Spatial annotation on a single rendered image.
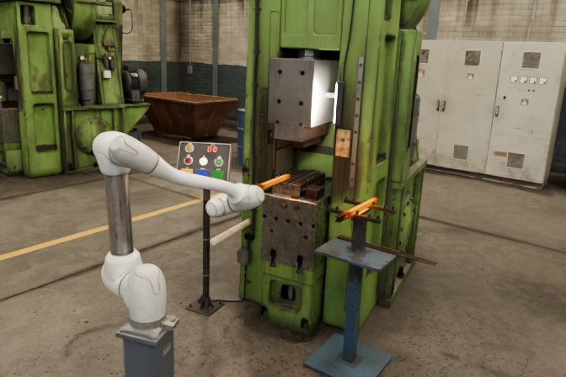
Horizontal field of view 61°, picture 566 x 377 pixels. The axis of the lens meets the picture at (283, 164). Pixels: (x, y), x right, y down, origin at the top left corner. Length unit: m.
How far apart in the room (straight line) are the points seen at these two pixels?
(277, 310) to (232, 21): 8.83
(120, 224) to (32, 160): 5.07
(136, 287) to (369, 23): 1.89
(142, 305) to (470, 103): 6.56
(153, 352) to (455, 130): 6.55
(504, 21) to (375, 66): 5.76
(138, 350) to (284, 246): 1.22
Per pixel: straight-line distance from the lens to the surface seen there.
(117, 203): 2.18
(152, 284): 2.14
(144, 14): 12.01
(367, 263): 2.64
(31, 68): 7.15
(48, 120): 7.26
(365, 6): 2.92
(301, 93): 2.90
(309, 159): 3.46
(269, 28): 3.16
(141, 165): 2.00
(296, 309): 3.29
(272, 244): 3.13
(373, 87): 2.90
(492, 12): 8.58
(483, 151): 7.97
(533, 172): 7.87
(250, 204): 2.21
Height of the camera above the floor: 1.80
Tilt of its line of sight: 13 degrees down
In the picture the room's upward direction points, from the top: 3 degrees clockwise
